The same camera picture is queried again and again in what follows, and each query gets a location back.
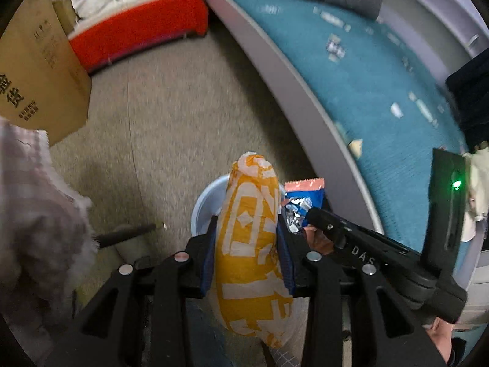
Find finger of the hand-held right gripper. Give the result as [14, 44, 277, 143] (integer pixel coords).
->
[305, 207, 425, 276]

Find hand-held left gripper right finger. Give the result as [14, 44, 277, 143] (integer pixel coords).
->
[276, 214, 447, 367]

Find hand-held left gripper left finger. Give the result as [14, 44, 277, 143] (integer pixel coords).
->
[42, 216, 218, 367]

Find yellow and white plastic wrapper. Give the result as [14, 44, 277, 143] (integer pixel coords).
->
[215, 152, 295, 348]

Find light blue plastic bin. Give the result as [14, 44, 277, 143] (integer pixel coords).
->
[190, 174, 233, 239]

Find orange and blue snack wrapper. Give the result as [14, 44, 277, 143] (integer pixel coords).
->
[281, 178, 333, 256]

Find person's right forearm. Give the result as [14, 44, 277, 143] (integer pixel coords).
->
[424, 319, 453, 364]

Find pale crumpled cloth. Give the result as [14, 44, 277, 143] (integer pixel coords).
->
[460, 147, 489, 242]

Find person's leg in jeans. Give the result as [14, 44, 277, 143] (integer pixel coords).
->
[183, 298, 235, 367]

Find black rod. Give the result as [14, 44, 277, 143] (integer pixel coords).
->
[94, 224, 157, 249]

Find black cloth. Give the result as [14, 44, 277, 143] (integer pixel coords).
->
[445, 48, 489, 150]

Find pink checked tablecloth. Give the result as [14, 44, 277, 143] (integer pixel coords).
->
[0, 117, 96, 367]

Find large cardboard box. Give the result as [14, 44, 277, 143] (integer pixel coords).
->
[0, 0, 92, 146]

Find bed frame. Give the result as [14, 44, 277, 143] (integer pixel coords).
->
[197, 0, 489, 329]

